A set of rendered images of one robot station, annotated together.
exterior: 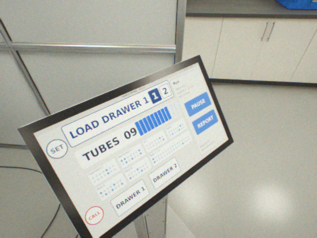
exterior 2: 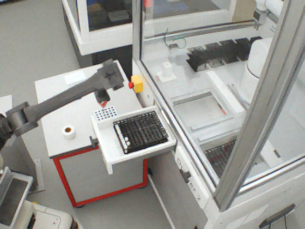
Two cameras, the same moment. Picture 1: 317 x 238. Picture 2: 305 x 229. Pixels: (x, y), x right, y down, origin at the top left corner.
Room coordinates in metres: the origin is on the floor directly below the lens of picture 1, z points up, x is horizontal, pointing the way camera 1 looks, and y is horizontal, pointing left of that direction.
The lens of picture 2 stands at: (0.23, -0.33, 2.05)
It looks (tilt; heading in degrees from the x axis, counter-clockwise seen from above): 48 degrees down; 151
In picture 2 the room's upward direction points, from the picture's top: 3 degrees clockwise
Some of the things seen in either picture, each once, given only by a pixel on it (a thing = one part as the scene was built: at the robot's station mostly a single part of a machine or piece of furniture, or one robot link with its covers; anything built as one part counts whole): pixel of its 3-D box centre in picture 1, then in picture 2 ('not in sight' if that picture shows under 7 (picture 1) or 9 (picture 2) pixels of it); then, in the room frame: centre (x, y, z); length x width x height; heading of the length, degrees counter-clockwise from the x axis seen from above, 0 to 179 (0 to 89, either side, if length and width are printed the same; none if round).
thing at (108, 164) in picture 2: not in sight; (101, 144); (-0.63, -0.12, 0.87); 0.29 x 0.02 x 0.11; 175
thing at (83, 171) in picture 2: not in sight; (93, 140); (-1.04, -0.07, 0.38); 0.62 x 0.58 x 0.76; 175
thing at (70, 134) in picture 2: not in sight; (68, 132); (-0.84, -0.24, 0.78); 0.07 x 0.07 x 0.04
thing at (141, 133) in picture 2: not in sight; (140, 133); (-0.61, 0.08, 0.87); 0.22 x 0.18 x 0.06; 85
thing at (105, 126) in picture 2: not in sight; (141, 133); (-0.61, 0.09, 0.86); 0.40 x 0.26 x 0.06; 85
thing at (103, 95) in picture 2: not in sight; (101, 90); (-0.88, -0.01, 0.96); 0.10 x 0.07 x 0.07; 177
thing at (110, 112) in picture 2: not in sight; (105, 115); (-0.87, -0.01, 0.78); 0.12 x 0.08 x 0.04; 87
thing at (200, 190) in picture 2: not in sight; (190, 176); (-0.29, 0.17, 0.87); 0.29 x 0.02 x 0.11; 175
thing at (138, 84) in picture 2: not in sight; (136, 84); (-0.94, 0.21, 0.88); 0.07 x 0.05 x 0.07; 175
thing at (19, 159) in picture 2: not in sight; (10, 150); (-1.20, -0.66, 0.38); 0.30 x 0.30 x 0.76; 83
